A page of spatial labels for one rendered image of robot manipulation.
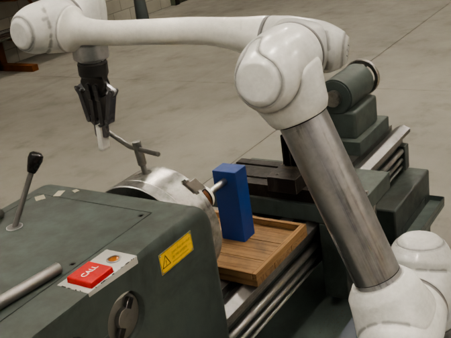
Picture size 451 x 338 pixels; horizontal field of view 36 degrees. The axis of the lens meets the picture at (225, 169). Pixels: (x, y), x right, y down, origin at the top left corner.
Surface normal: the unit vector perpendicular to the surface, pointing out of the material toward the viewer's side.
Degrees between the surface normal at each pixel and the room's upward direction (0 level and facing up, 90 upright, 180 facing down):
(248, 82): 85
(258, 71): 85
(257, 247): 0
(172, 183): 27
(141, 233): 0
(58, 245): 0
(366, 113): 90
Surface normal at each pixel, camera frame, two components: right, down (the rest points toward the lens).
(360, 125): 0.84, 0.10
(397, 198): -0.14, -0.91
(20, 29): -0.55, 0.36
